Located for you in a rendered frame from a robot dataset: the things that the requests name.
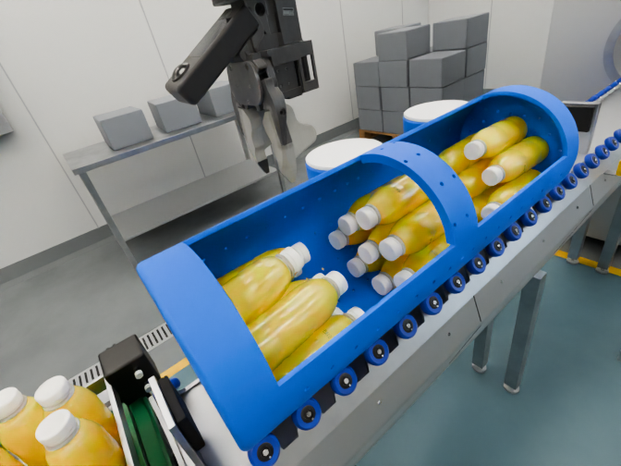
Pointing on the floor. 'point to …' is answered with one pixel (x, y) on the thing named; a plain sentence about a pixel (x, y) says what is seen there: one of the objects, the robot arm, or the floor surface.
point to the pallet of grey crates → (420, 70)
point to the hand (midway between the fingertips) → (273, 170)
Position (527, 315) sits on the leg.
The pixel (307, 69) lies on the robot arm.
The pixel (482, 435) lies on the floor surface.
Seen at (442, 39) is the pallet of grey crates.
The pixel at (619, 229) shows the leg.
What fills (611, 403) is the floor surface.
